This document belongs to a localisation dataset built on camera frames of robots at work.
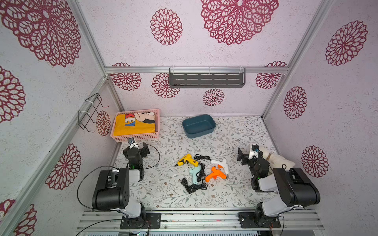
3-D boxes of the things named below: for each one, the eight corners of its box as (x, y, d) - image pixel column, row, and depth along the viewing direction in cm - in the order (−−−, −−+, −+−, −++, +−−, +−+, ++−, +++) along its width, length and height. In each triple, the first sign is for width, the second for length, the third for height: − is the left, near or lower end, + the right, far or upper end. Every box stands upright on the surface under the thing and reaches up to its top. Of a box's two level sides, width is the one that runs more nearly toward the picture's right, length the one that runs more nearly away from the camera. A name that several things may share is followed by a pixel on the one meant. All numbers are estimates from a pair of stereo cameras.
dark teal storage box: (186, 139, 109) (186, 135, 105) (181, 122, 120) (181, 118, 115) (217, 133, 113) (218, 128, 108) (209, 117, 123) (210, 112, 119)
